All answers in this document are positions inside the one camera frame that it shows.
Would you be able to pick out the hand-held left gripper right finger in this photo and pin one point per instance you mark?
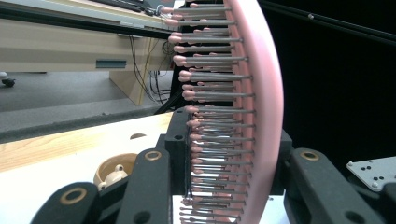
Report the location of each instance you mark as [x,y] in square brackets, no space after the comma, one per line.
[281,168]

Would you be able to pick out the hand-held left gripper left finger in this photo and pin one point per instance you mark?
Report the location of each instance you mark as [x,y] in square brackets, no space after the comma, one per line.
[177,155]

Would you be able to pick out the pink hairbrush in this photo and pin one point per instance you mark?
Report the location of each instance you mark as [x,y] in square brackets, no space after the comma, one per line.
[267,93]

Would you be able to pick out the black metal stand bar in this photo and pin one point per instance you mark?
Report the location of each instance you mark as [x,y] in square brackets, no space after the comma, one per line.
[327,21]

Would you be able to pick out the light wooden desk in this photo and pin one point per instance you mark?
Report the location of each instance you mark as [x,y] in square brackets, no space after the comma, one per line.
[62,43]

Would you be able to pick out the black caster wheel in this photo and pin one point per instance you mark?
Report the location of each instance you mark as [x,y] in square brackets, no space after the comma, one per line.
[8,82]

